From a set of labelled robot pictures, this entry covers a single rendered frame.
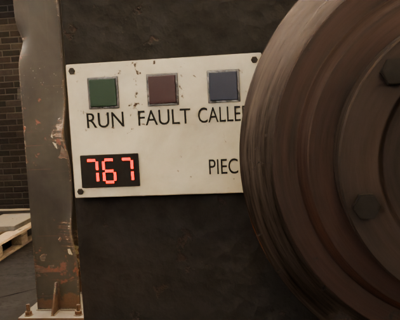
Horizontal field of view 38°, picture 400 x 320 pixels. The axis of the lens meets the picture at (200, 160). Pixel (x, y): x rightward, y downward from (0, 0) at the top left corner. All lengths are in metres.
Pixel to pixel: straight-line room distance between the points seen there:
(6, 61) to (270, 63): 6.91
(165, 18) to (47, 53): 2.64
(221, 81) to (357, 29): 0.22
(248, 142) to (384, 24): 0.18
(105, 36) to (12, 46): 6.65
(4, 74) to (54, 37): 4.10
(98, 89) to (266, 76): 0.26
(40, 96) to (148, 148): 2.67
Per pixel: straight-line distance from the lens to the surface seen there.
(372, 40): 0.59
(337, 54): 0.60
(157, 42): 0.79
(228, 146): 0.76
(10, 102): 7.44
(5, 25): 7.51
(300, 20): 0.63
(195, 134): 0.76
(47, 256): 3.53
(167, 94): 0.76
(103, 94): 0.78
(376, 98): 0.54
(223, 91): 0.75
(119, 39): 0.81
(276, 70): 0.62
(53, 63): 3.40
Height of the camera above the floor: 1.18
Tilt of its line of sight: 5 degrees down
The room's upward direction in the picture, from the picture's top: 3 degrees counter-clockwise
